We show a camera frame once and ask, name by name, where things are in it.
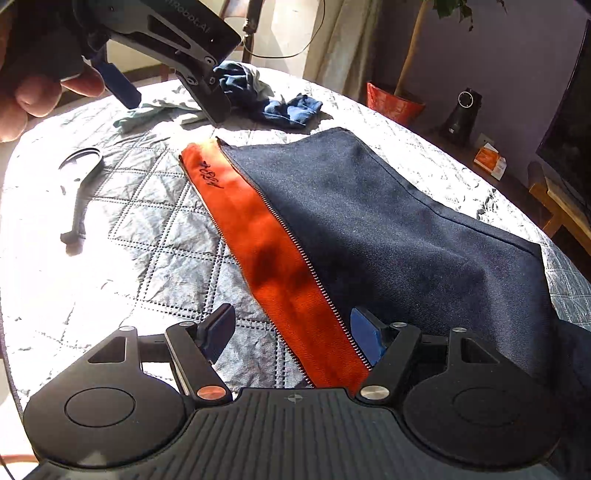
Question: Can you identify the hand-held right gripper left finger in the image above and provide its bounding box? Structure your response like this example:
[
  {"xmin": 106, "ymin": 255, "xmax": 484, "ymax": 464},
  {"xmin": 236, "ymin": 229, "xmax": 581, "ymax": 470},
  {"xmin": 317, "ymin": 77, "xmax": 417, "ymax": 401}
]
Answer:
[{"xmin": 85, "ymin": 303, "xmax": 237, "ymax": 408}]

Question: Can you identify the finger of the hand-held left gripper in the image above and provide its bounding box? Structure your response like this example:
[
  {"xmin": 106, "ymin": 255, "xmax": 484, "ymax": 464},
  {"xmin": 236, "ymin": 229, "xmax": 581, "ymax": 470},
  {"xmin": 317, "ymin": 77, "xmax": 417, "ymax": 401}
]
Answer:
[
  {"xmin": 110, "ymin": 13, "xmax": 232, "ymax": 126},
  {"xmin": 90, "ymin": 47, "xmax": 142, "ymax": 110}
]

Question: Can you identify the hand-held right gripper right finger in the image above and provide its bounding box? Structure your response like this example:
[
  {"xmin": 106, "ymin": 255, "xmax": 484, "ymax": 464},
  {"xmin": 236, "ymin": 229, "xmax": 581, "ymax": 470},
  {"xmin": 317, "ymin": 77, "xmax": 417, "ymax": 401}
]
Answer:
[{"xmin": 350, "ymin": 307, "xmax": 504, "ymax": 406}]

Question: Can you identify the navy and orange zip jacket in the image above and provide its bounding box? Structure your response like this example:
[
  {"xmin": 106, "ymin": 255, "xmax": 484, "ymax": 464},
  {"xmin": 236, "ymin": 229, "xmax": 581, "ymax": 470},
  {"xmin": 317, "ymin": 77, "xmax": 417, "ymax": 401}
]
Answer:
[{"xmin": 178, "ymin": 127, "xmax": 591, "ymax": 398}]

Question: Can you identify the person's left hand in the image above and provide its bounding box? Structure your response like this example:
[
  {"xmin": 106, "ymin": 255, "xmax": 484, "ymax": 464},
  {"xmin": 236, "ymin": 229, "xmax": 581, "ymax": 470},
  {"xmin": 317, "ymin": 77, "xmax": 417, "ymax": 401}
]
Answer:
[{"xmin": 0, "ymin": 65, "xmax": 107, "ymax": 145}]

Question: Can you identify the light green cloth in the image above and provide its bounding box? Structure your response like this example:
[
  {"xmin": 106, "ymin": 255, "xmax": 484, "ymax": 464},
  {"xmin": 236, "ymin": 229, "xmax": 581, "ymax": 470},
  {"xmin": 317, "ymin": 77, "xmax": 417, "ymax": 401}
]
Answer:
[{"xmin": 113, "ymin": 99, "xmax": 208, "ymax": 134}]

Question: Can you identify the blue and white crumpled garment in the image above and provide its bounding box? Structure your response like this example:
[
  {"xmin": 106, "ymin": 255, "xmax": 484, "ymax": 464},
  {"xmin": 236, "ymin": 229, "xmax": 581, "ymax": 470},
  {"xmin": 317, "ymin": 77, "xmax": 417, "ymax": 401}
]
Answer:
[{"xmin": 213, "ymin": 60, "xmax": 274, "ymax": 108}]

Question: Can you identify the dark blue crumpled cloth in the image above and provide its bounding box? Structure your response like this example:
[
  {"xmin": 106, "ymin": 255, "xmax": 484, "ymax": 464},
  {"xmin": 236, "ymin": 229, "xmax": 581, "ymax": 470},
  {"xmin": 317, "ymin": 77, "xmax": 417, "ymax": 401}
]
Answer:
[{"xmin": 252, "ymin": 93, "xmax": 323, "ymax": 129}]

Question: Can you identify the silver quilted table cover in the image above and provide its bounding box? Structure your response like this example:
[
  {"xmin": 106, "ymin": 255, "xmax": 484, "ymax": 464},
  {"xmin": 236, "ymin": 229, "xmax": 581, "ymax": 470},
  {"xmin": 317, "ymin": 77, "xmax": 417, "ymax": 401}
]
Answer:
[{"xmin": 0, "ymin": 65, "xmax": 591, "ymax": 416}]

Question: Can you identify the beige curtain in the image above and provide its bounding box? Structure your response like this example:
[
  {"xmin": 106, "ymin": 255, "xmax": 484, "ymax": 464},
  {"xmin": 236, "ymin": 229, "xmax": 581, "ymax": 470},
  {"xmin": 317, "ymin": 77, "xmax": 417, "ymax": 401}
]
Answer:
[{"xmin": 302, "ymin": 0, "xmax": 385, "ymax": 87}]

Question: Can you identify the green tree in red pot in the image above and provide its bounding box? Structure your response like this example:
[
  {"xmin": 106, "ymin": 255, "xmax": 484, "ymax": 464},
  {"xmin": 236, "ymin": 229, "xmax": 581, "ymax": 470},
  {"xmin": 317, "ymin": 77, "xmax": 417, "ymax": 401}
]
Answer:
[{"xmin": 367, "ymin": 0, "xmax": 476, "ymax": 126}]

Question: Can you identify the orange and white box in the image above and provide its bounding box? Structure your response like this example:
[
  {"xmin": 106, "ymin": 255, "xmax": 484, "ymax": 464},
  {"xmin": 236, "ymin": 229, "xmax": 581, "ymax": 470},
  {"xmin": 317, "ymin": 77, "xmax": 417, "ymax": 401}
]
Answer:
[{"xmin": 474, "ymin": 142, "xmax": 508, "ymax": 181}]

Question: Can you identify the wooden television stand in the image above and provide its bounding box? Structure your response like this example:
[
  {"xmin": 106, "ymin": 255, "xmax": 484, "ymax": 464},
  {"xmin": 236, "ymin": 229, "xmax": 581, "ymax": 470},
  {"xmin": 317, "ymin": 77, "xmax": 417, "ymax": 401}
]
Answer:
[{"xmin": 527, "ymin": 161, "xmax": 591, "ymax": 252}]

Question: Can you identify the black speaker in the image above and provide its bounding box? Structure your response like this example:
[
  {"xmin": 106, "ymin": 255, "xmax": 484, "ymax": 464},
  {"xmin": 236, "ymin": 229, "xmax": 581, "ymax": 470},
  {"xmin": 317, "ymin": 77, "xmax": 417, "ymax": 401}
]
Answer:
[{"xmin": 438, "ymin": 88, "xmax": 484, "ymax": 148}]

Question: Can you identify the black flat television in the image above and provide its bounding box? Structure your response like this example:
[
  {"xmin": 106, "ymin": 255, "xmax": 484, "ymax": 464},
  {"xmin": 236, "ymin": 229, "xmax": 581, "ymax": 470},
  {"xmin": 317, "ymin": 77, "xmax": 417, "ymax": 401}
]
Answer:
[{"xmin": 536, "ymin": 18, "xmax": 591, "ymax": 210}]

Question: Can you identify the thin black cable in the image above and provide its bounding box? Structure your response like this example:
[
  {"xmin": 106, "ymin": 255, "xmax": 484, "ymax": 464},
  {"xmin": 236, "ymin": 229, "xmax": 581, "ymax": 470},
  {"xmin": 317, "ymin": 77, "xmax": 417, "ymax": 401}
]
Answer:
[{"xmin": 240, "ymin": 0, "xmax": 325, "ymax": 59}]

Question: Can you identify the black ring strap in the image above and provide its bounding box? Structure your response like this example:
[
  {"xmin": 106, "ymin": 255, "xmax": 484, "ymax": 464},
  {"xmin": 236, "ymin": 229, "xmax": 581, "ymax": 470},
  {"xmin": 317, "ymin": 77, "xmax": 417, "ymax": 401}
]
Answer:
[{"xmin": 58, "ymin": 146, "xmax": 105, "ymax": 246}]

